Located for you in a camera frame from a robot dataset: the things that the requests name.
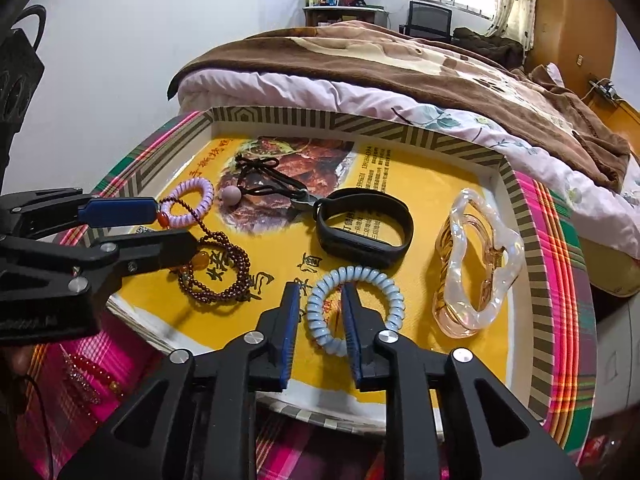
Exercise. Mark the brown blanket bed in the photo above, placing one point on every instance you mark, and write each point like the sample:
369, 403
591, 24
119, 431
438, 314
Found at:
300, 90

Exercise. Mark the black wristband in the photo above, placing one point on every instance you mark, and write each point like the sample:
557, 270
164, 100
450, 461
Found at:
360, 247

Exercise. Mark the power strip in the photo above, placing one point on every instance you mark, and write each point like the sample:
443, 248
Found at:
602, 87

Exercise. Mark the dark brown couch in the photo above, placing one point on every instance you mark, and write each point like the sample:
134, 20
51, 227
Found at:
490, 45

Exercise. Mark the wooden bed headboard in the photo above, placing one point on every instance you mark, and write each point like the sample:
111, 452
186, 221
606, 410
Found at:
627, 115

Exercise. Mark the small desk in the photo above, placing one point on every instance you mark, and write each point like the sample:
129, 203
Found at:
345, 16

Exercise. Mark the clear hair claw clip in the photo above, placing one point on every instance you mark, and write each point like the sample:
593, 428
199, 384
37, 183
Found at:
475, 310

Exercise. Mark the striped cardboard tray yellow print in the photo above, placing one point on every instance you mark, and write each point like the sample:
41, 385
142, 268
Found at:
425, 170

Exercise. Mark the grey filing cabinet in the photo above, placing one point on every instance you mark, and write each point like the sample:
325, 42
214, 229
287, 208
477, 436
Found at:
620, 350

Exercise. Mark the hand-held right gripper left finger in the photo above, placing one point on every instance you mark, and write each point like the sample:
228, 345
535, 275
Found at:
290, 320

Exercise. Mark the brown fleece blanket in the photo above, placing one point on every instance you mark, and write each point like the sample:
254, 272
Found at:
400, 65

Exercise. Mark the patterned curtain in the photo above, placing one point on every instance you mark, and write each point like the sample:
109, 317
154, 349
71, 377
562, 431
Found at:
512, 0

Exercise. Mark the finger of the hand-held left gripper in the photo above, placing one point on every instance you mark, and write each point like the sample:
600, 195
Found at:
160, 250
120, 211

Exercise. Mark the rhinestone hair clip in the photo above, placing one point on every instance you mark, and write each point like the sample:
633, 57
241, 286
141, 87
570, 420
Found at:
82, 390

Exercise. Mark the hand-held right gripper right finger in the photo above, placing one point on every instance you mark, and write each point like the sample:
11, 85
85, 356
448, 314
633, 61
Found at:
352, 325

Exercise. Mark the black chair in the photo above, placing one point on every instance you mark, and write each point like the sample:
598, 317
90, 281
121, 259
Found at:
430, 17

